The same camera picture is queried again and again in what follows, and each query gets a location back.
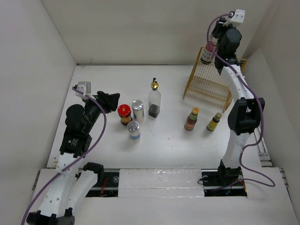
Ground yellow wire basket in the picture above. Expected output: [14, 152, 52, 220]
[183, 47, 233, 112]

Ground yellow cap sauce bottle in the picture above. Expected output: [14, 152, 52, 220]
[184, 107, 199, 131]

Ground red lid sauce jar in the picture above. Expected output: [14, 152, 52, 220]
[118, 104, 133, 126]

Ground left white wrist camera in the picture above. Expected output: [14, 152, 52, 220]
[73, 81, 91, 100]

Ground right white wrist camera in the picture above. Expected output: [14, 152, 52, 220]
[224, 9, 246, 27]

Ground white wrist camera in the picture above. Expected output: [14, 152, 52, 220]
[224, 9, 246, 27]
[73, 81, 91, 100]

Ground gold spout oil bottle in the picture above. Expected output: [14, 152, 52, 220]
[148, 78, 161, 118]

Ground silver lid shaker blue label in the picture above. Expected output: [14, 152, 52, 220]
[127, 121, 141, 142]

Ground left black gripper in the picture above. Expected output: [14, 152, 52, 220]
[83, 90, 119, 133]

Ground small yellow label bottle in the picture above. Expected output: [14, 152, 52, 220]
[207, 112, 222, 131]

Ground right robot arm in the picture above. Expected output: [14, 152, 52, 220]
[200, 12, 265, 196]

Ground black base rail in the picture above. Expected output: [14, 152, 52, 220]
[87, 168, 247, 198]

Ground black cap vinegar bottle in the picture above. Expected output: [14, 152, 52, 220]
[200, 39, 217, 64]

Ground silver lid shaker tall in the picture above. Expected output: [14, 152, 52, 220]
[132, 100, 144, 123]

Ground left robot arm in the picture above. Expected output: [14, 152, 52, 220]
[21, 87, 120, 225]

